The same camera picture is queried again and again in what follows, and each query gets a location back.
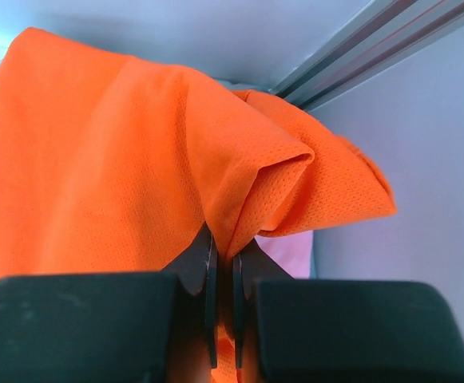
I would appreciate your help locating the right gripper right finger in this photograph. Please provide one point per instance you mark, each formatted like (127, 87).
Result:
(248, 266)

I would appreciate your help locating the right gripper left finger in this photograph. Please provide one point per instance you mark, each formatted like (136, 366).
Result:
(196, 269)

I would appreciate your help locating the orange t shirt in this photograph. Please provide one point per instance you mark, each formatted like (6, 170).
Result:
(113, 163)

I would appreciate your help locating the pink folded t shirt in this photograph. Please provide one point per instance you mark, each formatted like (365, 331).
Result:
(291, 252)

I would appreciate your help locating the aluminium corner post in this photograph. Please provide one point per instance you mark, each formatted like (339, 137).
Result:
(380, 35)

